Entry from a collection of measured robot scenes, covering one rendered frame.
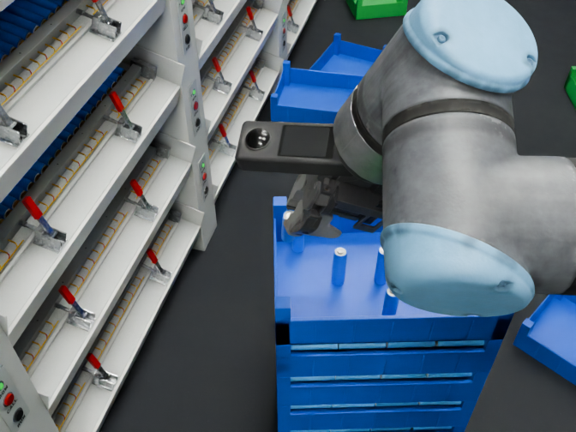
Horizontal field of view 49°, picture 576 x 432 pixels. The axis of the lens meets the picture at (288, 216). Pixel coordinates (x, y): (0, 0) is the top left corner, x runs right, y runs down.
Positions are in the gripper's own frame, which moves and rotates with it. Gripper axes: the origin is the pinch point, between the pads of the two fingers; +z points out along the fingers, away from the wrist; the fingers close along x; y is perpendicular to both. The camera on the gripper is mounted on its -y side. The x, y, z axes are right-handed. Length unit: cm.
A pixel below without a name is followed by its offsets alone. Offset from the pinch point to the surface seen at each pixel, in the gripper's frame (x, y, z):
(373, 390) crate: -13.8, 21.7, 20.9
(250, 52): 77, 1, 72
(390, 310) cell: -5.9, 17.3, 7.5
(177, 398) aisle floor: -14, 0, 70
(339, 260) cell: 0.2, 10.5, 10.1
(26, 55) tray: 20.0, -36.3, 13.9
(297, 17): 125, 19, 106
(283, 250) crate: 3.5, 5.1, 19.8
